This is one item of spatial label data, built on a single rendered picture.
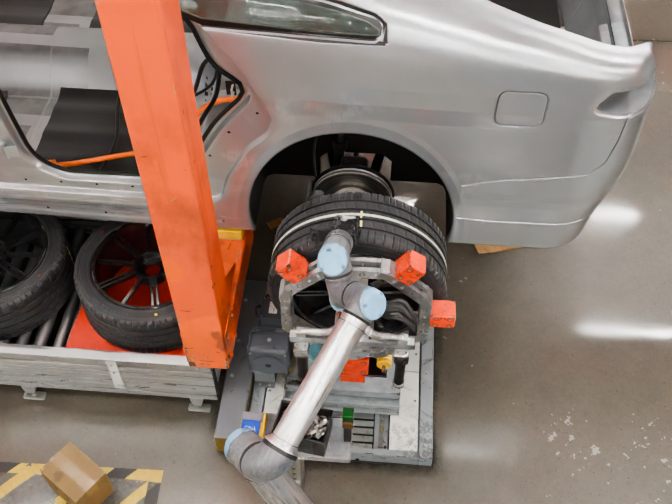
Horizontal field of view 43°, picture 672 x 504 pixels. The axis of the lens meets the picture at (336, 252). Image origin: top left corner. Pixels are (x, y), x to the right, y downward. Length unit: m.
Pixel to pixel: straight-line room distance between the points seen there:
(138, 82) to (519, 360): 2.40
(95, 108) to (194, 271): 1.38
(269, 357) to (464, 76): 1.43
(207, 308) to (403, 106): 0.98
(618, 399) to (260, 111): 2.09
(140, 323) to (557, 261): 2.11
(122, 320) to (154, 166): 1.21
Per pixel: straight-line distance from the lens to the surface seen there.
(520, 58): 2.84
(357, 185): 3.35
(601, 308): 4.32
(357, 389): 3.62
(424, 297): 2.95
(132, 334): 3.63
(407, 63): 2.81
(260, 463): 2.52
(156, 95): 2.31
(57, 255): 3.87
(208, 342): 3.20
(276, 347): 3.52
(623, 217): 4.73
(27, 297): 3.79
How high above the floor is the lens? 3.37
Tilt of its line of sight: 51 degrees down
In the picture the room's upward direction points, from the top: straight up
